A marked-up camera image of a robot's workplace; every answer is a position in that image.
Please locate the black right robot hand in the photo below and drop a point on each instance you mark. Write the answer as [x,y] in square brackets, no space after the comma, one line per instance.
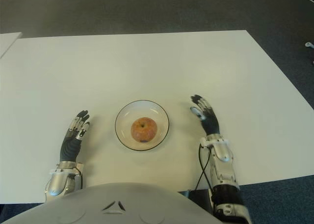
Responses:
[211,123]

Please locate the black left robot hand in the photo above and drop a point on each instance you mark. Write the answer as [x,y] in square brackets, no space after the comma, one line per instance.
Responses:
[70,148]

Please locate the red yellow apple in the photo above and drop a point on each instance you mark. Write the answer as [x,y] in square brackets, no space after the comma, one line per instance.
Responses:
[144,129]

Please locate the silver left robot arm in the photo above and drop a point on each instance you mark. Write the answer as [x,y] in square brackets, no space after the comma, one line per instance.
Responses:
[59,180]

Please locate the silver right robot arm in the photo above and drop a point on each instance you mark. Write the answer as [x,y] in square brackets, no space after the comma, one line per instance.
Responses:
[224,170]

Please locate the white plate with black rim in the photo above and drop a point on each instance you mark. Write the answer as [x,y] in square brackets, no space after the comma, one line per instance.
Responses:
[125,133]

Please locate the grey robot torso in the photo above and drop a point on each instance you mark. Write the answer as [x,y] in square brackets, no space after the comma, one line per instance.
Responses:
[110,204]

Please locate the white side table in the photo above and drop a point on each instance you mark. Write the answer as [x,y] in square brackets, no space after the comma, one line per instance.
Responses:
[8,43]

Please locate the white object on floor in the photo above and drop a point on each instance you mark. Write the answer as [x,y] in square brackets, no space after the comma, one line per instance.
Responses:
[309,44]

